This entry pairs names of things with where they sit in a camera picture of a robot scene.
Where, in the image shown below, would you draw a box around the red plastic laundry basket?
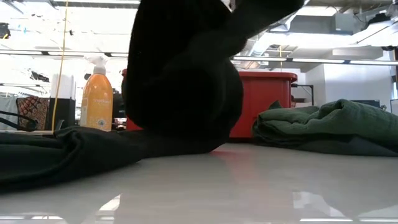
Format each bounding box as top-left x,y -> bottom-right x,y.
121,68 -> 299,139

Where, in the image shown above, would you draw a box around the black box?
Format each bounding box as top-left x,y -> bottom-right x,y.
46,98 -> 76,131

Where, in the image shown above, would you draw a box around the yellow cable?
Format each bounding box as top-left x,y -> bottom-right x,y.
51,0 -> 69,131

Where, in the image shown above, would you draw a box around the green button shirt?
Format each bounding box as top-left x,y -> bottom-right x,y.
252,98 -> 398,155

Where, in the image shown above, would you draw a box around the black trousers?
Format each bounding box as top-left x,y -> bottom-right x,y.
0,0 -> 305,194

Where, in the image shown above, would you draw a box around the orange spray bottle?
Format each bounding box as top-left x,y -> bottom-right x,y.
79,55 -> 114,132

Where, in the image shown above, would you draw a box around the white box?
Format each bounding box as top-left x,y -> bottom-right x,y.
50,73 -> 76,100

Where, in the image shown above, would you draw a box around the red patterned cloth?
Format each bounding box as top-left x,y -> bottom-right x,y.
16,95 -> 50,131

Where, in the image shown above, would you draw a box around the ceiling light strip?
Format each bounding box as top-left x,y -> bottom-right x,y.
231,55 -> 398,66
0,49 -> 129,58

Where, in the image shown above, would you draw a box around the dark navy shorts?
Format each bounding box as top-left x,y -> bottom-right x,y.
297,136 -> 398,157

